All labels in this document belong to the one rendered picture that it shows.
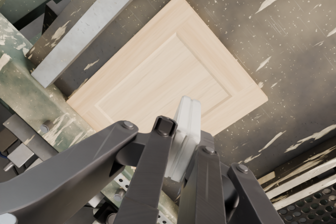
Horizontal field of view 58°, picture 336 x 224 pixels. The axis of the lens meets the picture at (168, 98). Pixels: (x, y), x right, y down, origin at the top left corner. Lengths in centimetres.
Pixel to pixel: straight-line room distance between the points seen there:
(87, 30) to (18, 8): 35
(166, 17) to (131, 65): 14
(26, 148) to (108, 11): 47
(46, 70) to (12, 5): 29
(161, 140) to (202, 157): 2
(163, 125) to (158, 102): 60
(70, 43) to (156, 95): 24
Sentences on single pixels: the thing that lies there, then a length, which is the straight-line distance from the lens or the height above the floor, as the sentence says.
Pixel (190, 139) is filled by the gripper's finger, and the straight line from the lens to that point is 17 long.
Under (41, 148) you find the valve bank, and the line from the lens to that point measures 99.
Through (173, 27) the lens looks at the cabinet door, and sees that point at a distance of 68.
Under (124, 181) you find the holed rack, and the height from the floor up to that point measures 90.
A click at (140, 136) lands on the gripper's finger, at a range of 16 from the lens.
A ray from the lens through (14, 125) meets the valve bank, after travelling 99.
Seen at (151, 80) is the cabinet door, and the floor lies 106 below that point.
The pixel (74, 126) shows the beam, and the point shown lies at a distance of 83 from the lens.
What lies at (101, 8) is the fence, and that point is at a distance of 70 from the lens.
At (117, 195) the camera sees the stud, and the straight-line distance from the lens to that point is 88.
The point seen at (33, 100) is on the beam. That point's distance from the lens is 86.
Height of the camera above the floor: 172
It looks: 63 degrees down
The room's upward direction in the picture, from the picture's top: 68 degrees clockwise
